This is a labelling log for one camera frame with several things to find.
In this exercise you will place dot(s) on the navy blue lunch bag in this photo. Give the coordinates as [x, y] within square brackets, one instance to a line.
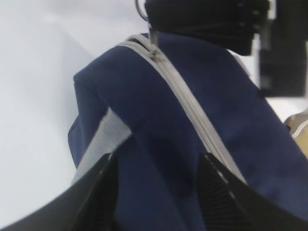
[157, 115]

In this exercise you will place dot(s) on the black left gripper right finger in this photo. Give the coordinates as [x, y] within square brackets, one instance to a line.
[228, 204]

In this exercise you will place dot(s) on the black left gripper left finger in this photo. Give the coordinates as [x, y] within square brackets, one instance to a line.
[88, 205]

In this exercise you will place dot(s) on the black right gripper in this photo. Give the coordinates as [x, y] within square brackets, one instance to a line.
[231, 24]

